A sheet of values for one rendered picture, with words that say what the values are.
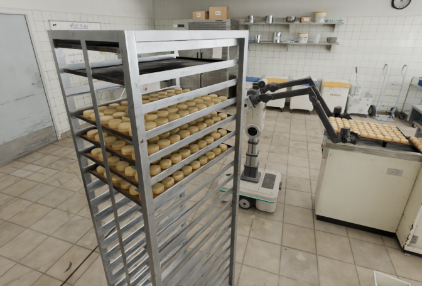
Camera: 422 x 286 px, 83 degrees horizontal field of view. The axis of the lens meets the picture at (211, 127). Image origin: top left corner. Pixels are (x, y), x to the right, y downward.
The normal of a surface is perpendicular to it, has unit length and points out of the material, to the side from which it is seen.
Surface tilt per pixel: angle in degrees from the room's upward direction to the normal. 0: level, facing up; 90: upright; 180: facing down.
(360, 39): 90
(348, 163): 90
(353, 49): 90
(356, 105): 95
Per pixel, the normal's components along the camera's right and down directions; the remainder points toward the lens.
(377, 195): -0.36, 0.35
